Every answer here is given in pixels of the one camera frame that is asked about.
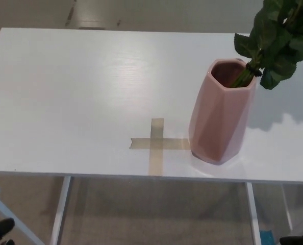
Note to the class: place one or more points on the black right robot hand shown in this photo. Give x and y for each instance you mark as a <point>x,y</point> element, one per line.
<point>298,241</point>

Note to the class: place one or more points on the pink artificial rose bouquet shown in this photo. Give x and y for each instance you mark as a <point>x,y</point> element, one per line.
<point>276,38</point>

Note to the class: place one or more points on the pink faceted ceramic vase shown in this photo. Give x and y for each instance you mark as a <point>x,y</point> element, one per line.
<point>217,127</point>

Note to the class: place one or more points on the light blue metal strut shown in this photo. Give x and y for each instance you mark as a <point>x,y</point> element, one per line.
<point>16,219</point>

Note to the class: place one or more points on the blue floor tape patch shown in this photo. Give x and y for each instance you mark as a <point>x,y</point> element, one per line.
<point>266,237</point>

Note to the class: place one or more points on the thin white table leg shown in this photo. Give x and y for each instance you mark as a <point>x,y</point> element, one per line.
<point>287,206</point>

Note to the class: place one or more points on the long beige masking tape strip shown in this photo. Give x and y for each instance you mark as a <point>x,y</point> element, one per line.
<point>156,158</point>

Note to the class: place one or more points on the short beige masking tape strip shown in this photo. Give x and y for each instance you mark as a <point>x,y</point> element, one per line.
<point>141,143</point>

